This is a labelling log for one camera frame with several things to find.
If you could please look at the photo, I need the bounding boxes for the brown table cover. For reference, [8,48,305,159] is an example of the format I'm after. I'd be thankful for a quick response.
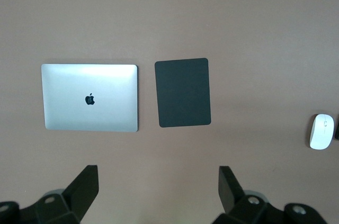
[0,0,339,224]

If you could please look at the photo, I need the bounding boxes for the silver closed laptop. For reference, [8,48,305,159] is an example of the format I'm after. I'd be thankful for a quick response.
[41,64,139,133]

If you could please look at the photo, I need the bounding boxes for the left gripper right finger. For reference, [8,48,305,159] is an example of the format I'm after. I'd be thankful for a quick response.
[218,165,327,224]

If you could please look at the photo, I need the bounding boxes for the white computer mouse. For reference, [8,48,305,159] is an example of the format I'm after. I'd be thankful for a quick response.
[309,113,335,150]

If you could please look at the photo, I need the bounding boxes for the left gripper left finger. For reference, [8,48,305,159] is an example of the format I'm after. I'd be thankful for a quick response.
[0,165,100,224]

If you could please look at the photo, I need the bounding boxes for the black mouse pad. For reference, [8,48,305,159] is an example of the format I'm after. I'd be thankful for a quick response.
[154,58,212,128]

